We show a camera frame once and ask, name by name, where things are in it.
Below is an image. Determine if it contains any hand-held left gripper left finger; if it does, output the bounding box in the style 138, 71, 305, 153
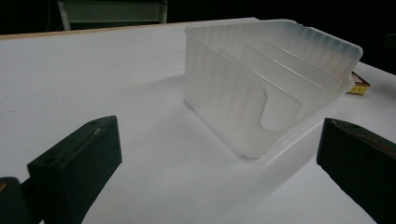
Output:
26, 115, 123, 224

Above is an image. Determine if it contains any translucent plastic file rack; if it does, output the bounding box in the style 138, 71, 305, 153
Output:
182, 18, 364, 160

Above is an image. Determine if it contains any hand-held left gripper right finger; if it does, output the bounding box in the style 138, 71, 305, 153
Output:
316, 117, 396, 224

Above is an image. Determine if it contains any yellow and red book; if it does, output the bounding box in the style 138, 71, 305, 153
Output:
346, 71, 372, 96

